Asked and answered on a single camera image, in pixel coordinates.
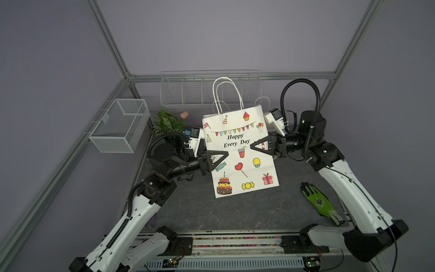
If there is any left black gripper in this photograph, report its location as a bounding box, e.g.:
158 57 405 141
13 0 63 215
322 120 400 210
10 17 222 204
168 146 228 179

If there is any white party paper bag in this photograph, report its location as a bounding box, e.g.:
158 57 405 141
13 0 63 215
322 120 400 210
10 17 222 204
202 76 280 199

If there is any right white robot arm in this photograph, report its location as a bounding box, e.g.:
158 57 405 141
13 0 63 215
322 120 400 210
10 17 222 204
259 109 409 262

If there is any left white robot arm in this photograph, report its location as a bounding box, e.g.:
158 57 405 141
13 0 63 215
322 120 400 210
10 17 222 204
69 141 229 272

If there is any right rear white paper bag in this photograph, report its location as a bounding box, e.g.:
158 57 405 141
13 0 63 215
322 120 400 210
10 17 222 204
254 96 271 111

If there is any middle white paper bag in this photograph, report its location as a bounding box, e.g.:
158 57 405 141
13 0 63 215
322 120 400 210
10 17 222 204
203 101 231 118

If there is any pink artificial tulip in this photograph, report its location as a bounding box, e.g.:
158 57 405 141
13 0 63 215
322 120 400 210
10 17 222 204
180 111 189 120

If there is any green artificial plant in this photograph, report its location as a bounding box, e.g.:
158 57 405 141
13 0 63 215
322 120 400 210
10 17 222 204
152 107 184 136

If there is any green black work glove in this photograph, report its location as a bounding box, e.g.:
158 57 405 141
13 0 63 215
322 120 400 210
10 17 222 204
300 182 345 226

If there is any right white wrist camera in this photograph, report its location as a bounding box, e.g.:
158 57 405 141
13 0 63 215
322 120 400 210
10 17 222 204
263 108 286 136

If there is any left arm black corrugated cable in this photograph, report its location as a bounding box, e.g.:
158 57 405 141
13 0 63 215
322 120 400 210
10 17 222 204
145 131 189 160

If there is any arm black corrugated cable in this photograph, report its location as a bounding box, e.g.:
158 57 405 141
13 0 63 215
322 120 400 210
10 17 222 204
280 79 321 160
145 131 189 160

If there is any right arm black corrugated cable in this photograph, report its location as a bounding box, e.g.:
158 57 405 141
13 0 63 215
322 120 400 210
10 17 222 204
280 79 321 160

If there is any white wire wall shelf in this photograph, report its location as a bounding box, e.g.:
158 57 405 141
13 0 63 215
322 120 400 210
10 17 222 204
160 70 262 106

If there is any white wire mesh basket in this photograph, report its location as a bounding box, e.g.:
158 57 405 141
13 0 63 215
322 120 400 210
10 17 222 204
88 99 150 154

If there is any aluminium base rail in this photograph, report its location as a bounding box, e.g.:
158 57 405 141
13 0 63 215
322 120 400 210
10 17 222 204
125 231 378 272

